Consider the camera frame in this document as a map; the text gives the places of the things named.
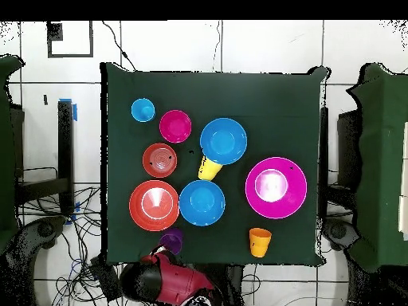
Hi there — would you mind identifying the large orange bowl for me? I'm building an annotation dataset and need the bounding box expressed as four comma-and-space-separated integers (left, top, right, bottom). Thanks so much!
128, 179, 180, 232

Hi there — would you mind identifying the yellow cup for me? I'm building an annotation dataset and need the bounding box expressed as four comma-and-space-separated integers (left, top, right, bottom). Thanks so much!
198, 155, 223, 182

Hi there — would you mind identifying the white panel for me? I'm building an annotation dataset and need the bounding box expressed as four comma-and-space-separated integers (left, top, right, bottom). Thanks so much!
398, 120, 408, 241

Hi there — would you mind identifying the orange cup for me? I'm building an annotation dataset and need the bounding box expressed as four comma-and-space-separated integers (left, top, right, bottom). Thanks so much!
249, 227, 273, 258

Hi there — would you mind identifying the black floor cable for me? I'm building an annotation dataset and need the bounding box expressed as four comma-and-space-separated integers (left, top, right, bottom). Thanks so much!
101, 21, 138, 72

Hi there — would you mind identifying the large pink bowl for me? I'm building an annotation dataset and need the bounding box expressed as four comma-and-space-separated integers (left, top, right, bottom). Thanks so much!
245, 156, 308, 220

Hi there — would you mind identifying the blue tape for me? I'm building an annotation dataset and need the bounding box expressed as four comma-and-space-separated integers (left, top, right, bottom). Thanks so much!
59, 97, 78, 122

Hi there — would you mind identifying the dark green table cloth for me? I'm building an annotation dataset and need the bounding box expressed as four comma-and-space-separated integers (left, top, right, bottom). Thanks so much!
100, 61, 329, 267

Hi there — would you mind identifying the black cabinet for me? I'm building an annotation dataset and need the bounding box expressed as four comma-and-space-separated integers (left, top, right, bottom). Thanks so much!
336, 109, 363, 192

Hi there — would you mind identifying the purple cup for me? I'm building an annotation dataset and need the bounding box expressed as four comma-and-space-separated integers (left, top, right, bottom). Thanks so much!
158, 227, 185, 256

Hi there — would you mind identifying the small orange bowl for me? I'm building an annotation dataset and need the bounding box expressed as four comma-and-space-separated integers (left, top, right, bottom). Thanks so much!
142, 142, 179, 179

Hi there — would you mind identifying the black square frame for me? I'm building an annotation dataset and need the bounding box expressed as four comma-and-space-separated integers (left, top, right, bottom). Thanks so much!
46, 21, 94, 59

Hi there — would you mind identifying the black power adapter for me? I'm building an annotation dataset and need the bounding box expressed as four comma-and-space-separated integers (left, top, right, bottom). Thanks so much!
89, 256, 124, 302

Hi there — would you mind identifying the black stand post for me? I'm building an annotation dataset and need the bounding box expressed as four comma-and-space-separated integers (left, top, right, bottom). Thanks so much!
319, 107, 329, 221

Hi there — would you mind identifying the light blue cup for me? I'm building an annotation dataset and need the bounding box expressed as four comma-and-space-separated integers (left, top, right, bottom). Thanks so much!
131, 97, 156, 123

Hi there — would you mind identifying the green cloth covered table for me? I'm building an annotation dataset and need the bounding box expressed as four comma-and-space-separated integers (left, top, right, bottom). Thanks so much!
346, 62, 408, 267
0, 53, 25, 253

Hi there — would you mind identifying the tangle of black cables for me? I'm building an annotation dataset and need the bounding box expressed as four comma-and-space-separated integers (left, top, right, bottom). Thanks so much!
18, 184, 128, 306

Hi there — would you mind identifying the small crimson bowl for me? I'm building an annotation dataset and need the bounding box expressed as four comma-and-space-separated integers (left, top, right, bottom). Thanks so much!
159, 109, 193, 144

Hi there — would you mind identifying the blue bowl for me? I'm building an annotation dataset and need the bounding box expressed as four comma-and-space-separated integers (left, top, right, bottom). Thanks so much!
199, 118, 248, 166
178, 179, 226, 227

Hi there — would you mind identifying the black stand frame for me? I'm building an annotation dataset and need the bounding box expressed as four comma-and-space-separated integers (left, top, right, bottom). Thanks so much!
14, 100, 76, 214

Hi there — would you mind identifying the black pedestal leg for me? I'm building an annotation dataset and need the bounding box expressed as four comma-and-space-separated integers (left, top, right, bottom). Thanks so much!
6, 215, 68, 265
320, 218, 360, 253

